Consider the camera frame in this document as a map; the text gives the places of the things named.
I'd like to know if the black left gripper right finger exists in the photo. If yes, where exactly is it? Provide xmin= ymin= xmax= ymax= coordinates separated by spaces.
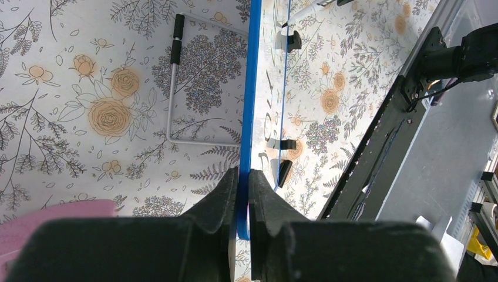
xmin=248 ymin=170 xmax=455 ymax=281

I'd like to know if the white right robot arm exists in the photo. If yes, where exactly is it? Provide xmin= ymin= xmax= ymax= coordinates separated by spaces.
xmin=420 ymin=23 xmax=497 ymax=83

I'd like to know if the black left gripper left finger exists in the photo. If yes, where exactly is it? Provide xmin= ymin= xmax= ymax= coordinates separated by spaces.
xmin=6 ymin=168 xmax=238 ymax=281

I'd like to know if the metal wire whiteboard stand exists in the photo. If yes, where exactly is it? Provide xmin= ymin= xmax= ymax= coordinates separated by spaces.
xmin=166 ymin=12 xmax=248 ymax=147

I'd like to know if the pink triangular box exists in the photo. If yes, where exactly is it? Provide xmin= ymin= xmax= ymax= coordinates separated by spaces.
xmin=1 ymin=200 xmax=117 ymax=281

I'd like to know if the silver black marker pen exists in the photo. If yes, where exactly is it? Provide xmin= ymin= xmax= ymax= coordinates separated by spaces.
xmin=282 ymin=0 xmax=335 ymax=28

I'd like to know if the floral patterned table mat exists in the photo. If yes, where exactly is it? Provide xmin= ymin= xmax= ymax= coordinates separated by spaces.
xmin=1 ymin=1 xmax=438 ymax=223

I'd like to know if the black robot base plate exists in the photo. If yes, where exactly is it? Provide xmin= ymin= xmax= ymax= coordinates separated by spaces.
xmin=318 ymin=26 xmax=446 ymax=221

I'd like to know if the blue framed whiteboard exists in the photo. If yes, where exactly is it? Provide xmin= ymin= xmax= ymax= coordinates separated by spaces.
xmin=237 ymin=1 xmax=291 ymax=241

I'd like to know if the black whiteboard stand foot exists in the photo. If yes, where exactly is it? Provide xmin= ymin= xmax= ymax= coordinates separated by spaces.
xmin=274 ymin=31 xmax=302 ymax=53
xmin=266 ymin=138 xmax=297 ymax=150

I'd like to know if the black marker cap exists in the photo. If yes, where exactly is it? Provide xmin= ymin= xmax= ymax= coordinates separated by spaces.
xmin=277 ymin=160 xmax=293 ymax=188

